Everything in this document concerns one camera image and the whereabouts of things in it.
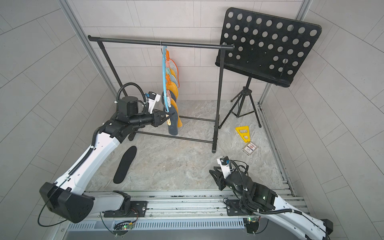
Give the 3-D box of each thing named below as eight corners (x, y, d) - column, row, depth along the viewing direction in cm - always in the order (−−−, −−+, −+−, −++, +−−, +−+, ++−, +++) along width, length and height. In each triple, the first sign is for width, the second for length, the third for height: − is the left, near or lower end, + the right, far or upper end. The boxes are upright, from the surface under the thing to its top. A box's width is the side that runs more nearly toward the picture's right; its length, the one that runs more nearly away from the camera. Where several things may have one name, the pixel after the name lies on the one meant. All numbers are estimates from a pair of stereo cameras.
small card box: (248, 156, 91) (249, 154, 89) (241, 149, 94) (242, 148, 92) (256, 148, 94) (257, 146, 93) (250, 142, 97) (251, 140, 95)
